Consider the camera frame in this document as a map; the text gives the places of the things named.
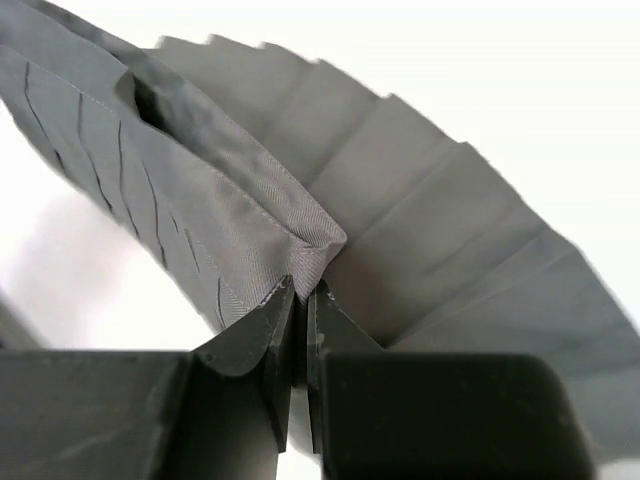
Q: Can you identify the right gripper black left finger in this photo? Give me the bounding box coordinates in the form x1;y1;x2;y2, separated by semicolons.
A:
1;278;295;479

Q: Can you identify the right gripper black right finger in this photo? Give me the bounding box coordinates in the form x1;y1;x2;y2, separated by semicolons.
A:
307;283;596;479

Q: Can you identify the grey pleated skirt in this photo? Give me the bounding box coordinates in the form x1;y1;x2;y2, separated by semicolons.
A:
1;1;639;457

